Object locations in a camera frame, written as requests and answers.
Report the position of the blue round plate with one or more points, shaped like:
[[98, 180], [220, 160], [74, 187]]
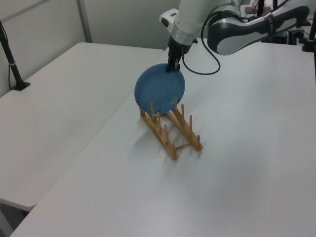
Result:
[[158, 89]]

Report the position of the wooden plate rack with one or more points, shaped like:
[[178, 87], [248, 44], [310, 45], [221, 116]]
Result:
[[172, 151]]

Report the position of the brown wooden board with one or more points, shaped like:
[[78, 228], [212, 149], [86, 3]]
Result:
[[253, 10]]

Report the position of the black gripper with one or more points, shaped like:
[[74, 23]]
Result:
[[178, 50]]

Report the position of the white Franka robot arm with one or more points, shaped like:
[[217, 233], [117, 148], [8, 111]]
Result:
[[234, 42]]

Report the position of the black camera stand pole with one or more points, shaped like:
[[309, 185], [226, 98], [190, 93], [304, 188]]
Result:
[[310, 42], [14, 71]]

